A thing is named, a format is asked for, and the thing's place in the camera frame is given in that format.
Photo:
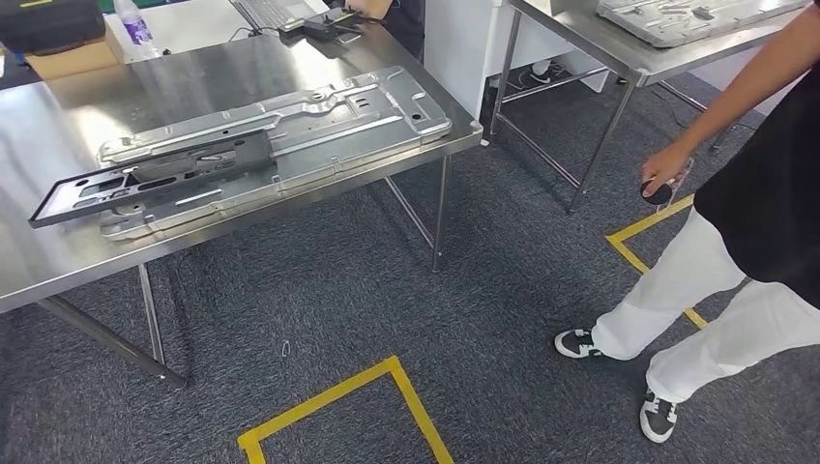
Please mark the stamped silver metal panel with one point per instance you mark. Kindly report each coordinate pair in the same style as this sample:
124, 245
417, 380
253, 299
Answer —
673, 22
359, 128

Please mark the black round handheld device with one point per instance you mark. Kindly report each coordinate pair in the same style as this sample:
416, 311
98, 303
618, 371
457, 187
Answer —
655, 193

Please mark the white desk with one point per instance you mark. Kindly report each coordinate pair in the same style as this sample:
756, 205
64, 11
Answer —
192, 25
461, 58

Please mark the grey laptop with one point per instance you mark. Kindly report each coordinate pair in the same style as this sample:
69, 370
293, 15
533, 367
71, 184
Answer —
269, 11

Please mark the cardboard box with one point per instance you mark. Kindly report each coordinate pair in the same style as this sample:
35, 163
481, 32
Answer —
70, 61

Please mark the clear bottle purple label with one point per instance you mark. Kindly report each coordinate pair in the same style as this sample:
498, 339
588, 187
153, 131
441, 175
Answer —
134, 29

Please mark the black carrying case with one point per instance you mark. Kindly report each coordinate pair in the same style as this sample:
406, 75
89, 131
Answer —
45, 22

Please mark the black controller with antennas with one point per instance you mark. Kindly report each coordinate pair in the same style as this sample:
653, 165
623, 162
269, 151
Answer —
320, 25

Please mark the stainless steel table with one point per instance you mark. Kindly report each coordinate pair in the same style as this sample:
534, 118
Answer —
608, 45

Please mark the black plastic frame part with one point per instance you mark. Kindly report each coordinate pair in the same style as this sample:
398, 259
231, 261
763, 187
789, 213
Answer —
256, 152

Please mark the person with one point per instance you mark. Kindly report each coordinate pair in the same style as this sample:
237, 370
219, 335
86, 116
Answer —
403, 25

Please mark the stainless steel workbench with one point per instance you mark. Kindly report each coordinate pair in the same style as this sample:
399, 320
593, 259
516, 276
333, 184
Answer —
192, 83

